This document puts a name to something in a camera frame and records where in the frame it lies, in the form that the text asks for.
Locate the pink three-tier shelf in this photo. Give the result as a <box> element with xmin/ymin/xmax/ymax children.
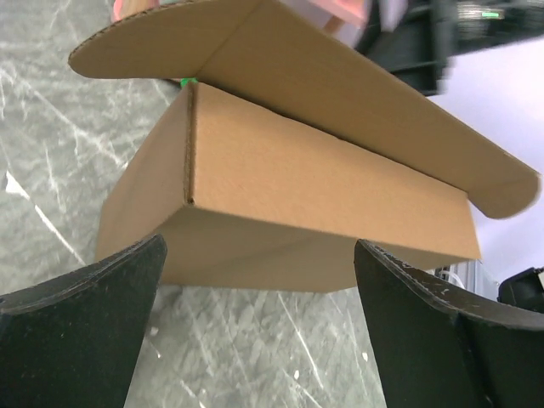
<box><xmin>111</xmin><ymin>0</ymin><xmax>366</xmax><ymax>35</ymax></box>

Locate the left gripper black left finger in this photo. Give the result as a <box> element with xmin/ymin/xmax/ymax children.
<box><xmin>1</xmin><ymin>235</ymin><xmax>167</xmax><ymax>408</ymax></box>

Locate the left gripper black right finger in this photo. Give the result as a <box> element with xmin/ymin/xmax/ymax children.
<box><xmin>354</xmin><ymin>241</ymin><xmax>543</xmax><ymax>407</ymax></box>

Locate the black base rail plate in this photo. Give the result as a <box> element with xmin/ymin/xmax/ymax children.
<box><xmin>497</xmin><ymin>267</ymin><xmax>544</xmax><ymax>314</ymax></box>

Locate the green chips bag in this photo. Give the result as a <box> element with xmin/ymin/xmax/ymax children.
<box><xmin>179</xmin><ymin>77</ymin><xmax>198</xmax><ymax>88</ymax></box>

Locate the brown cardboard box sheet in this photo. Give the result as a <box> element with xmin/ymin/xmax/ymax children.
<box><xmin>69</xmin><ymin>1</ymin><xmax>540</xmax><ymax>292</ymax></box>

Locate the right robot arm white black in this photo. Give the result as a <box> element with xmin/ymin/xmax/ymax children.
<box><xmin>354</xmin><ymin>1</ymin><xmax>543</xmax><ymax>97</ymax></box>

